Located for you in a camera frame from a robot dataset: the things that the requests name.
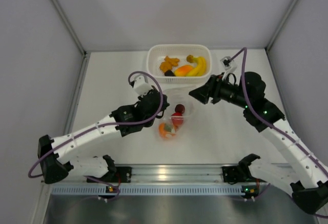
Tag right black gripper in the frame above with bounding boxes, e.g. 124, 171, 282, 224
189, 73, 250, 110

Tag yellow fake banana bunch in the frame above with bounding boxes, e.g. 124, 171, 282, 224
186, 55, 207, 77

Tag orange yellow fake mango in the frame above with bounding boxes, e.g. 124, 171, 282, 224
174, 65, 194, 77

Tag red fake fruit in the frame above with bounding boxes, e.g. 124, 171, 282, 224
171, 112, 184, 128

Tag clear zip top bag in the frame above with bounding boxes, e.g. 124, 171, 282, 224
157, 86, 198, 141

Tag orange fake carrot slices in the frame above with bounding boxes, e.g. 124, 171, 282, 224
158, 123, 176, 139

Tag dark fake plum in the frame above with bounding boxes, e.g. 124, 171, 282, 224
164, 70, 175, 77

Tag orange fake food piece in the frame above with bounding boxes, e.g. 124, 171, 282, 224
159, 56, 180, 73

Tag dark red fake fig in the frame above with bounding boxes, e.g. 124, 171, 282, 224
175, 104, 186, 114

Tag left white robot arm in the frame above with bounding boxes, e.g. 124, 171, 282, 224
37, 88, 169, 184

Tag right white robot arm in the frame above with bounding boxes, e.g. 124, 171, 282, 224
189, 72, 327, 214

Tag white perforated plastic basket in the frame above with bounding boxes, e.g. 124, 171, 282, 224
146, 44, 213, 84

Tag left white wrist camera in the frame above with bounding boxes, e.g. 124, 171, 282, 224
130, 74, 152, 96

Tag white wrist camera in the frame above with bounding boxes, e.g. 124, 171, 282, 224
130, 74, 152, 96
220, 56, 237, 73

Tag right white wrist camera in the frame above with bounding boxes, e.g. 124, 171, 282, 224
220, 56, 237, 73

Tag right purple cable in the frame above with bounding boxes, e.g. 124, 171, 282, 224
229, 47, 328, 218

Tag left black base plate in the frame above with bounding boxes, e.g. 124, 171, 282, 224
96, 167, 132, 183

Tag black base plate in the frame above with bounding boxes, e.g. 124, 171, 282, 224
96, 167, 132, 183
222, 165, 254, 185

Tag aluminium mounting rail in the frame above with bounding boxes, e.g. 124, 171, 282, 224
40, 164, 293, 185

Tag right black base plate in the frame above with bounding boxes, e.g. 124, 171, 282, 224
222, 165, 254, 185

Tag slotted grey cable duct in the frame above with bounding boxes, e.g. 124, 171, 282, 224
51, 185, 250, 196

